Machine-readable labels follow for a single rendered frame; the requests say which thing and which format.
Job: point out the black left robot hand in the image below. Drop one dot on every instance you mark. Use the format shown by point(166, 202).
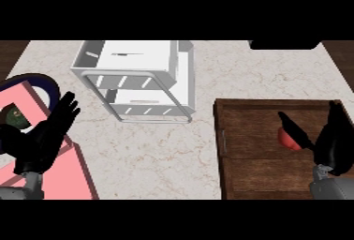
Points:
point(43, 140)

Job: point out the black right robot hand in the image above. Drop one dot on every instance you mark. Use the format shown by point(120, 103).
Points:
point(335, 140)

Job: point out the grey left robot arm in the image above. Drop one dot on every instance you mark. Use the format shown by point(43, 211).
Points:
point(23, 187)

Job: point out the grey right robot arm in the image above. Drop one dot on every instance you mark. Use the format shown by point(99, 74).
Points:
point(331, 186)

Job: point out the red bell pepper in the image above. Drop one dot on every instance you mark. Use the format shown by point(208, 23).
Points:
point(288, 139)

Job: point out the brown wooden tray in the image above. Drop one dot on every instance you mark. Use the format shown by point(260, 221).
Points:
point(263, 150)

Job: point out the dark green round vegetable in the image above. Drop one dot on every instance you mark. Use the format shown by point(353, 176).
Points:
point(17, 117)

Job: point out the pink placemat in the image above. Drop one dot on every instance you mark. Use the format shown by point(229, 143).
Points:
point(70, 175)

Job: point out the dark blue rimmed plate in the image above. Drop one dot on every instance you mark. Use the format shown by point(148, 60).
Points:
point(43, 86)

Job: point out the black appliance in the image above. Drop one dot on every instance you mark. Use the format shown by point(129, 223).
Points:
point(284, 44)

